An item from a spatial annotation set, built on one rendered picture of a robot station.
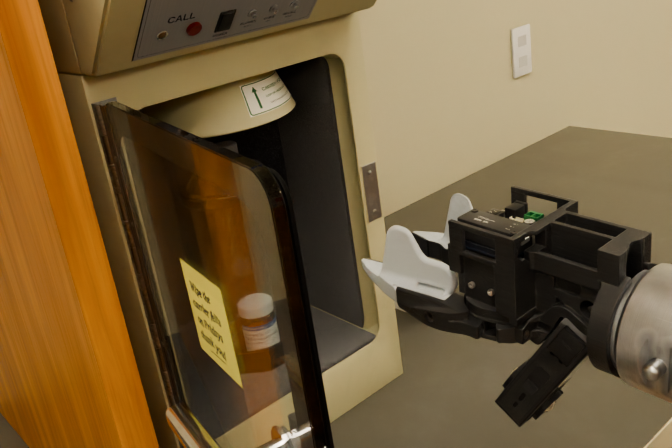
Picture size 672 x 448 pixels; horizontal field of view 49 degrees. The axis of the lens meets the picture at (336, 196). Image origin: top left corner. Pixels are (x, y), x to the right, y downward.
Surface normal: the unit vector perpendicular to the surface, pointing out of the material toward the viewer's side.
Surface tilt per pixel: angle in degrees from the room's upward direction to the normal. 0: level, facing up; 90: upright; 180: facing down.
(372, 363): 90
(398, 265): 91
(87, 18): 90
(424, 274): 91
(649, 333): 63
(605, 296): 44
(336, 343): 0
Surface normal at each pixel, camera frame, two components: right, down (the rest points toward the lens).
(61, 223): 0.66, 0.18
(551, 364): -0.72, 0.36
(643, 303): -0.61, -0.44
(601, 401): -0.14, -0.93
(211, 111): 0.03, -0.07
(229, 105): 0.29, -0.12
